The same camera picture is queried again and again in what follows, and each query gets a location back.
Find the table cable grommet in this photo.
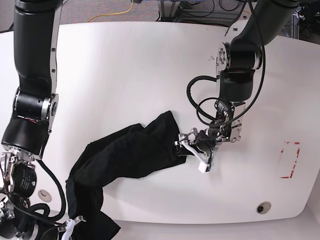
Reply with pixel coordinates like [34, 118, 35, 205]
[256, 201, 272, 215]
[38, 189, 52, 203]

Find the yellow cable on floor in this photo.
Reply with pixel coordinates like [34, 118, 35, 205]
[87, 0, 135, 23]

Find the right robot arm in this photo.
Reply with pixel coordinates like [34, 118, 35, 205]
[0, 0, 84, 240]

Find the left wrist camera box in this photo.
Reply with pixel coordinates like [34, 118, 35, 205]
[198, 161, 211, 174]

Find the red tape rectangle marking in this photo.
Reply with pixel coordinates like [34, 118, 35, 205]
[277, 141, 301, 179]

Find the right table cable grommet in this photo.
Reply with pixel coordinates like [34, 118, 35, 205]
[256, 201, 272, 215]

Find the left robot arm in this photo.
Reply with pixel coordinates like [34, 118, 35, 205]
[174, 0, 301, 173]

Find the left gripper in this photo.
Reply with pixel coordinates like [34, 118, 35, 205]
[174, 127, 220, 167]

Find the black t-shirt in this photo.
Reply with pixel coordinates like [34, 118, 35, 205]
[66, 111, 186, 240]

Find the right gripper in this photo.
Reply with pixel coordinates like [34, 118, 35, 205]
[32, 216, 86, 240]

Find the left table cable grommet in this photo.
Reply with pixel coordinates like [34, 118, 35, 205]
[38, 189, 52, 203]

